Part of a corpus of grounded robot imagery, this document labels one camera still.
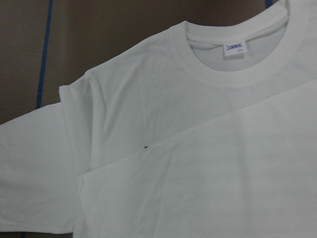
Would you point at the white long-sleeve printed shirt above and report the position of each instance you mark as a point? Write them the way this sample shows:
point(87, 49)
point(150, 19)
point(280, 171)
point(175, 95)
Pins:
point(195, 132)

